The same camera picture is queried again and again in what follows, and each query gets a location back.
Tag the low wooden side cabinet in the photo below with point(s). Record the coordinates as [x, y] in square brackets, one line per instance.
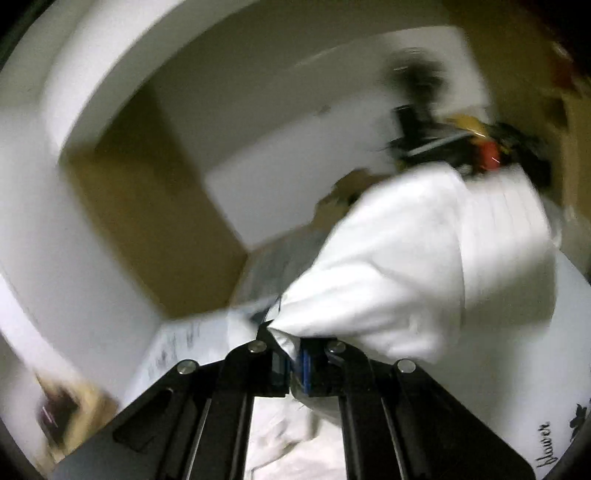
[92, 399]

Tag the tall wooden wardrobe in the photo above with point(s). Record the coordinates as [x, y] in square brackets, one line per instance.
[152, 207]

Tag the black tool bag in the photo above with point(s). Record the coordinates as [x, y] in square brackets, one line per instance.
[526, 152]

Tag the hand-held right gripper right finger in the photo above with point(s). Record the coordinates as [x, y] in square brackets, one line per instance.
[305, 369]

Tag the white padded jacket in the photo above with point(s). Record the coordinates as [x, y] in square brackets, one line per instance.
[392, 277]

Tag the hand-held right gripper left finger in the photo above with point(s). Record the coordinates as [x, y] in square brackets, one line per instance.
[278, 369]

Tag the yellow hard hat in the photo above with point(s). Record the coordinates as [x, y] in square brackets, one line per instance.
[466, 123]

